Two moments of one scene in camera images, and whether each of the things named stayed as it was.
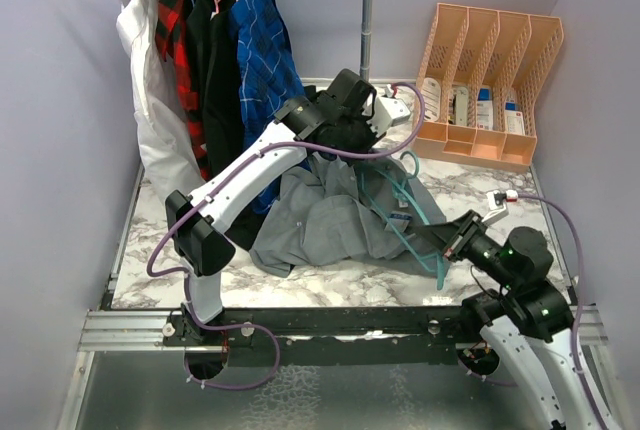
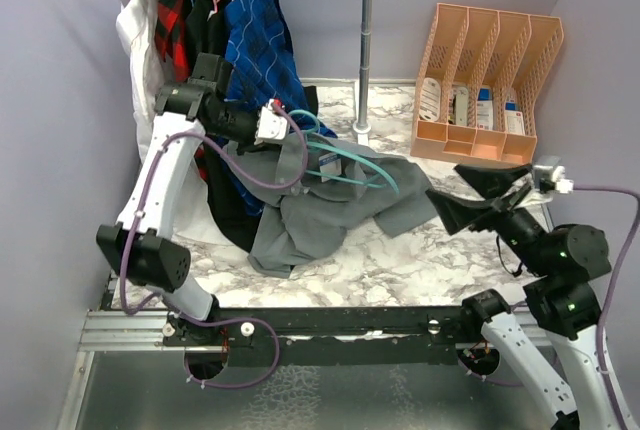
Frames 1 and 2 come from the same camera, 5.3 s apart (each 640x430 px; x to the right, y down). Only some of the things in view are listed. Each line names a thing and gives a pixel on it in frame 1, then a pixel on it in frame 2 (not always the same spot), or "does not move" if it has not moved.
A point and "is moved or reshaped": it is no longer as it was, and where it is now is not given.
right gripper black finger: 436,236 to 490,181
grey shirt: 331,211 is moved or reshaped
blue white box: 484,110 does not move
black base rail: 323,337 does not move
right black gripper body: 473,241 to 518,225
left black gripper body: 356,135 to 235,124
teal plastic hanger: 401,223 to 347,153
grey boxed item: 461,105 does not move
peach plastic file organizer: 478,86 does not move
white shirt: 166,146 does not move
